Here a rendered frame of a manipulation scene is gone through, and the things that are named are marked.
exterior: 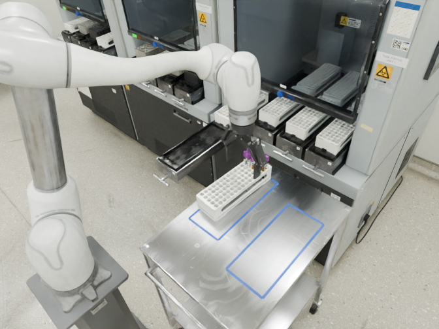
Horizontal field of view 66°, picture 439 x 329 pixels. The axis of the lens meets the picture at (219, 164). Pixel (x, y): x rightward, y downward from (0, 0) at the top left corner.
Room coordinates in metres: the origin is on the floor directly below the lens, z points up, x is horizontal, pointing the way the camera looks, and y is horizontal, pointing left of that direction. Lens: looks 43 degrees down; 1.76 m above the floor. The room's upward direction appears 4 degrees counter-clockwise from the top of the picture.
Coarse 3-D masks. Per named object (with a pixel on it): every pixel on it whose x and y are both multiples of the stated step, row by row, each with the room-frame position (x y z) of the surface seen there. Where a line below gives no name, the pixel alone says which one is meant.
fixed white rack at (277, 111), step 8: (272, 104) 1.35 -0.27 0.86; (280, 104) 1.36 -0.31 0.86; (288, 104) 1.34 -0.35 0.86; (296, 104) 1.35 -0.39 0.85; (264, 112) 1.29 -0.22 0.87; (272, 112) 1.28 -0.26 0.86; (280, 112) 1.29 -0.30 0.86; (288, 112) 1.36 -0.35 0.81; (264, 120) 1.28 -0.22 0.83; (272, 120) 1.25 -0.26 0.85; (280, 120) 1.27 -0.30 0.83
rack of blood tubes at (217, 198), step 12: (240, 168) 0.91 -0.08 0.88; (228, 180) 0.86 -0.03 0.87; (240, 180) 0.85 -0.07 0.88; (252, 180) 0.84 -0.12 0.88; (264, 180) 0.88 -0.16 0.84; (204, 192) 0.81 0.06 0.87; (216, 192) 0.80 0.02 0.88; (228, 192) 0.80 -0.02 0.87; (240, 192) 0.80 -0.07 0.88; (252, 192) 0.84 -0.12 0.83; (204, 204) 0.75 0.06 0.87; (216, 204) 0.74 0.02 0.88; (228, 204) 0.79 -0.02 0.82; (216, 216) 0.72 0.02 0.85
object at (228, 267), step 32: (256, 192) 0.84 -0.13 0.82; (288, 192) 0.83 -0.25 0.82; (320, 192) 0.82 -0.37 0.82; (192, 224) 0.71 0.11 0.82; (224, 224) 0.70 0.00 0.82; (256, 224) 0.69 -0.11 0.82; (288, 224) 0.68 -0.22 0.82; (320, 224) 0.68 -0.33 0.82; (160, 256) 0.59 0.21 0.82; (192, 256) 0.59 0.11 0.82; (224, 256) 0.58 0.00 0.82; (256, 256) 0.57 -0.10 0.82; (288, 256) 0.56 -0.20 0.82; (160, 288) 0.51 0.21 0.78; (192, 288) 0.48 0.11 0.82; (224, 288) 0.47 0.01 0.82; (256, 288) 0.47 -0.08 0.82; (288, 288) 0.46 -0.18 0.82; (320, 288) 0.73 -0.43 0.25; (192, 320) 0.40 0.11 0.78; (224, 320) 0.38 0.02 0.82; (256, 320) 0.37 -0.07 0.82; (288, 320) 0.58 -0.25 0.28
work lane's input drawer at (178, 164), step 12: (204, 132) 1.25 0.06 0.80; (216, 132) 1.25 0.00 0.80; (180, 144) 1.17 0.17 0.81; (192, 144) 1.17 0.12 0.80; (204, 144) 1.16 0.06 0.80; (216, 144) 1.16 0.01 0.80; (168, 156) 1.10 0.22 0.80; (180, 156) 1.09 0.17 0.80; (192, 156) 1.07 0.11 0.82; (204, 156) 1.10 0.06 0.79; (168, 168) 1.03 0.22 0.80; (180, 168) 1.01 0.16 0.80; (192, 168) 1.05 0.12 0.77
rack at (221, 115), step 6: (264, 96) 1.43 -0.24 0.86; (258, 102) 1.39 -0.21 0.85; (264, 102) 1.43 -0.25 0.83; (222, 108) 1.35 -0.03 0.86; (258, 108) 1.39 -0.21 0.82; (216, 114) 1.31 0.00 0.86; (222, 114) 1.30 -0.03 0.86; (228, 114) 1.30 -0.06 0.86; (216, 120) 1.31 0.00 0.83; (222, 120) 1.28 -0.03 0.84; (228, 120) 1.25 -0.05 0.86
